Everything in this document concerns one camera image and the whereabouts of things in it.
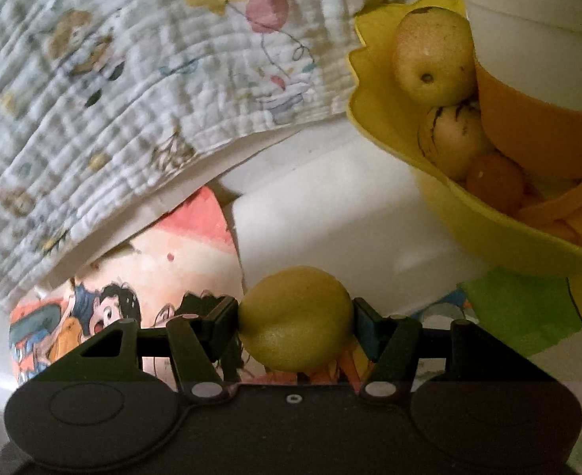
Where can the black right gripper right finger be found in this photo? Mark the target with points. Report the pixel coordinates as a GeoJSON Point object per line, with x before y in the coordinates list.
{"type": "Point", "coordinates": [392, 345]}

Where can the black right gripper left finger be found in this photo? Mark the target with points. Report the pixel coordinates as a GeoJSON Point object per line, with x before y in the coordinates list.
{"type": "Point", "coordinates": [199, 334]}

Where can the yellow lemon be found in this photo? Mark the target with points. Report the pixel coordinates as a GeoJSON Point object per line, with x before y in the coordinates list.
{"type": "Point", "coordinates": [297, 320]}

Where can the anime posters mat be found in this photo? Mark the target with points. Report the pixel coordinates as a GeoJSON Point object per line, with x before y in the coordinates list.
{"type": "Point", "coordinates": [188, 251]}

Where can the red tomato in bowl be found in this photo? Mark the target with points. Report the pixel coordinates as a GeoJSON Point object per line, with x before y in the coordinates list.
{"type": "Point", "coordinates": [497, 181]}

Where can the striped pepino in bowl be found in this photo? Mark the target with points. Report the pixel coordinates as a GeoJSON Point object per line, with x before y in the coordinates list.
{"type": "Point", "coordinates": [451, 137]}

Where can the yellow plastic bowl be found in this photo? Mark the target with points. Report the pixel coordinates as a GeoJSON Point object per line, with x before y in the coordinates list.
{"type": "Point", "coordinates": [543, 238]}

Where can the white patterned quilt right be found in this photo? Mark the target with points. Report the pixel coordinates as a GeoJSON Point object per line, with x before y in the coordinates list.
{"type": "Point", "coordinates": [104, 102]}

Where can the yellow apple in bowl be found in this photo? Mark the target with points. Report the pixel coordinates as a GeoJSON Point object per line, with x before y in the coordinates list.
{"type": "Point", "coordinates": [433, 57]}

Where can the white orange cup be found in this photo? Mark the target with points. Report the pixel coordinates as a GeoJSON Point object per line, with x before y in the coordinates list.
{"type": "Point", "coordinates": [529, 72]}

